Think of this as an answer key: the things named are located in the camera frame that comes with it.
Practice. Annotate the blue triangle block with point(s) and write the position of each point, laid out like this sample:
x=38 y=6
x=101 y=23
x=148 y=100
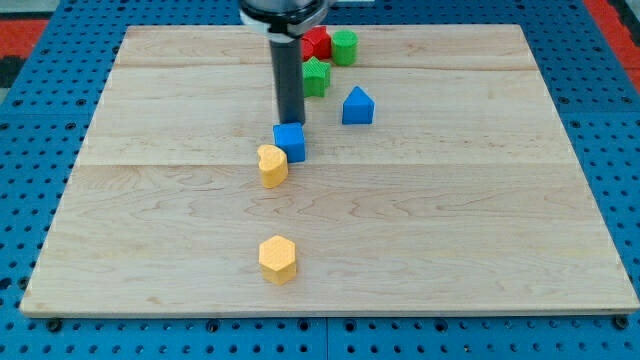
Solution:
x=358 y=108

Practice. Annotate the green star block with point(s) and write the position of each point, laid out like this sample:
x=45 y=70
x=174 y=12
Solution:
x=316 y=77

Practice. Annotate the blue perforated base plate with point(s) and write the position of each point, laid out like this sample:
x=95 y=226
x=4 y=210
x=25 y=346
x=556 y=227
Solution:
x=48 y=109

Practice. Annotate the yellow hexagon block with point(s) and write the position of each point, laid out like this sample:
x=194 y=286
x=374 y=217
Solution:
x=277 y=260

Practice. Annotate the light wooden board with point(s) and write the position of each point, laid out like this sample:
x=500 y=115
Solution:
x=464 y=196

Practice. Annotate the green cylinder block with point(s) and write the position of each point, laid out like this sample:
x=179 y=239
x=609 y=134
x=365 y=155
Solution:
x=344 y=45

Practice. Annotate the yellow heart block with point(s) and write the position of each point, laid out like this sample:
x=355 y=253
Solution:
x=273 y=165

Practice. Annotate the red block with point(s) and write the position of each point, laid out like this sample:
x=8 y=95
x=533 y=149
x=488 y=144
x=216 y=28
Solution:
x=317 y=43

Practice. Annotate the blue cube block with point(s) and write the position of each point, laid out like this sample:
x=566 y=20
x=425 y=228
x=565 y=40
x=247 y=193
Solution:
x=289 y=137

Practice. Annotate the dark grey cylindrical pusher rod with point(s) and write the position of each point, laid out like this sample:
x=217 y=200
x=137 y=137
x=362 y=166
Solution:
x=288 y=80

